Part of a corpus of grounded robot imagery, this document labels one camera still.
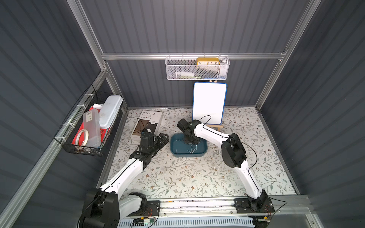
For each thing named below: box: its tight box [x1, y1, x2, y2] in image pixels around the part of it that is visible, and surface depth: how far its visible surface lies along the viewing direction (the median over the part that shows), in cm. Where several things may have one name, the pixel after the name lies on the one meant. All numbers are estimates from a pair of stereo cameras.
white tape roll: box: [75, 128, 89, 147], surface depth 65 cm
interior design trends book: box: [130, 110, 163, 142], surface depth 111 cm
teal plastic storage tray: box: [170, 133, 208, 158], surface depth 97 cm
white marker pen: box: [175, 71, 195, 77], surface depth 93 cm
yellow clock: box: [196, 57, 221, 66], surface depth 90 cm
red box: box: [100, 126, 111, 143], surface depth 71 cm
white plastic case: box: [98, 95, 124, 129], surface depth 75 cm
